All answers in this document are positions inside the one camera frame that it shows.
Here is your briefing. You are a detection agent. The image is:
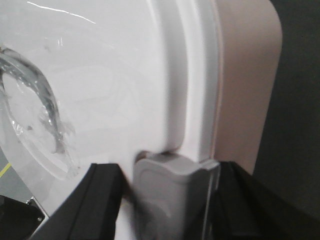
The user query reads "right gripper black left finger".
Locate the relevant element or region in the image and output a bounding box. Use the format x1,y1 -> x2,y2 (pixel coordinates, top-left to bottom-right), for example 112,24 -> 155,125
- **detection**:
32,163 -> 125,240

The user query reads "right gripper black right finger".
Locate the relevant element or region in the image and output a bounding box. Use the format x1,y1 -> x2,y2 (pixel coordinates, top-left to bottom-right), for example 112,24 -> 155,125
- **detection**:
209,161 -> 320,240

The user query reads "grey lid latch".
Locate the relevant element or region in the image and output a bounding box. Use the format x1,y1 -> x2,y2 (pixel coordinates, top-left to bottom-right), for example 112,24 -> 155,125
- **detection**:
132,153 -> 221,240

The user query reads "white bin lid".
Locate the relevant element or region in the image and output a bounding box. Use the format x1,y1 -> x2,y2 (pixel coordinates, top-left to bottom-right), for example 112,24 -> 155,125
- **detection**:
0,0 -> 218,240

